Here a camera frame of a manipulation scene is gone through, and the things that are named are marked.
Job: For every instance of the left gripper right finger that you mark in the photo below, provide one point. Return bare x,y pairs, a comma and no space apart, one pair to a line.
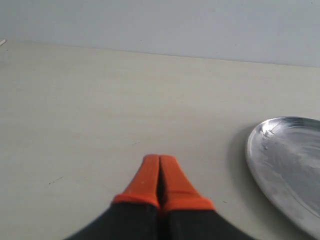
189,215

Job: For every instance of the round stainless steel plate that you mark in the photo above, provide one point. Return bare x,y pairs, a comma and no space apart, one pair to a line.
283,157

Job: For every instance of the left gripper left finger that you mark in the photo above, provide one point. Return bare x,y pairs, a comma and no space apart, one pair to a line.
132,214

